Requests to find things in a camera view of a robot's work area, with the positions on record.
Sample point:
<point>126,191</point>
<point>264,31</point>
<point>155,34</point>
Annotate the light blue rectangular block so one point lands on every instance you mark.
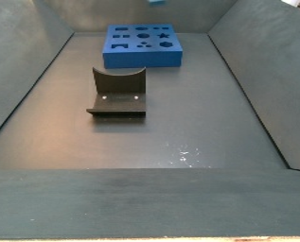
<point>157,2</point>

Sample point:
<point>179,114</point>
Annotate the blue foam shape board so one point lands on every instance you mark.
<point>140,46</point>

